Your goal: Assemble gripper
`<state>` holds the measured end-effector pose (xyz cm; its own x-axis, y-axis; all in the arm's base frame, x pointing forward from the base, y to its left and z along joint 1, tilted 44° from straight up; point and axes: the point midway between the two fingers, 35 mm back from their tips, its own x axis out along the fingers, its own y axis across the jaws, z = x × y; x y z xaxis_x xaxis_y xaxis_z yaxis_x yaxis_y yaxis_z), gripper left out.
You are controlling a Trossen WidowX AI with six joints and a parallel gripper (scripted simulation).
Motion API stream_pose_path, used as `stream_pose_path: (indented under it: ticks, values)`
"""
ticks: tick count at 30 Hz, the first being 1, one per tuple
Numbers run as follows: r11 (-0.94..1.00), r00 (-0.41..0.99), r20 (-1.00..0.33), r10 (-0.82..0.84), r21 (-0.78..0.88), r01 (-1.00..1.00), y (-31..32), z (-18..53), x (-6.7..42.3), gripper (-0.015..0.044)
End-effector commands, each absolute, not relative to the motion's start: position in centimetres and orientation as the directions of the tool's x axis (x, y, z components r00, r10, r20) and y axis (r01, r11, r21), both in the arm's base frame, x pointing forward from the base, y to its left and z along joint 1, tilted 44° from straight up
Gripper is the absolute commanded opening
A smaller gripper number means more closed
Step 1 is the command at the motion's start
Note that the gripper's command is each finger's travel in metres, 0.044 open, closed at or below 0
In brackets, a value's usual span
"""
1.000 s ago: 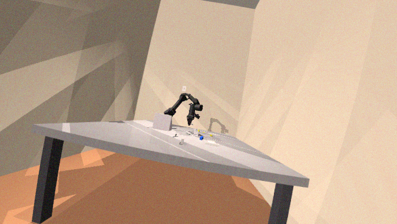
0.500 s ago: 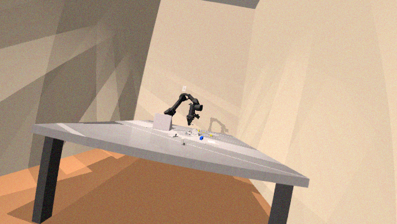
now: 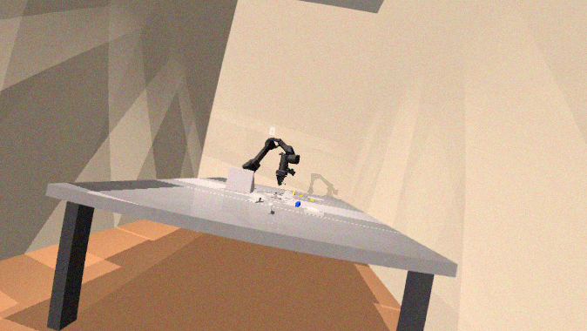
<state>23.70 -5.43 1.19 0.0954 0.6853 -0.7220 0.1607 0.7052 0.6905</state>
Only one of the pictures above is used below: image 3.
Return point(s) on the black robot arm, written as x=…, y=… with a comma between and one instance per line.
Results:
x=288, y=157

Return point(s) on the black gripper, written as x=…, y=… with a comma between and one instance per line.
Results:
x=281, y=172

